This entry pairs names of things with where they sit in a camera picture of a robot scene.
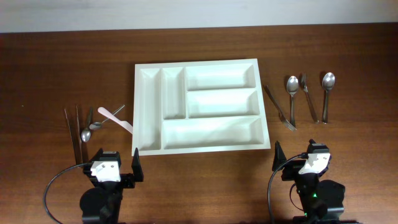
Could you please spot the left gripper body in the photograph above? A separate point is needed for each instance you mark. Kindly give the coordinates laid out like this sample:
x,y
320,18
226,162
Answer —
x,y
127,180

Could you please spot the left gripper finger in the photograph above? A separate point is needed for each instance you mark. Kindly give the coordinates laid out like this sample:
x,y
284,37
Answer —
x,y
136,167
97,156

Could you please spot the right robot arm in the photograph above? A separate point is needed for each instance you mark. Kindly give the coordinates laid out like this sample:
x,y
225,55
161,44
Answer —
x,y
321,200

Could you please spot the steel tablespoon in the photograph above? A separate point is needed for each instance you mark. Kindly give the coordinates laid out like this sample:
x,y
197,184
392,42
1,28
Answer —
x,y
328,83
292,87

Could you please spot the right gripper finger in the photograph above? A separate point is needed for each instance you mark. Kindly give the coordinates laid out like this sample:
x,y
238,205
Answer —
x,y
311,142
279,156

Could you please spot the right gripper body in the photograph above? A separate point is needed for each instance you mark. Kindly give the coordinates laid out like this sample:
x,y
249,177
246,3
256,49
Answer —
x,y
291,167

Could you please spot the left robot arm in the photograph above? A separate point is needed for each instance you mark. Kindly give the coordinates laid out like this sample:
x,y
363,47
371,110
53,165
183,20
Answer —
x,y
102,203

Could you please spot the steel teaspoon upright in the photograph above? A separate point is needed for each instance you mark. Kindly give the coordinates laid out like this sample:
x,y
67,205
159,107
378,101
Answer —
x,y
86,133

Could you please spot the pink plastic knife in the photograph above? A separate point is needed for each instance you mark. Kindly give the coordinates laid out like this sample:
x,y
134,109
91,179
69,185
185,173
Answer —
x,y
126,125

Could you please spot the steel fork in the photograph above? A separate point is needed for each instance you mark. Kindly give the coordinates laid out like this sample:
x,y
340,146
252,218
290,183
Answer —
x,y
309,100
283,119

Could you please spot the white plastic cutlery tray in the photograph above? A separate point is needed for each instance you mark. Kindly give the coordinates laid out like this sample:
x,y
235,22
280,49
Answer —
x,y
207,106

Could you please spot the steel teaspoon angled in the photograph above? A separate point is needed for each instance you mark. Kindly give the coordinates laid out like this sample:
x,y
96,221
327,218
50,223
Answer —
x,y
97,125

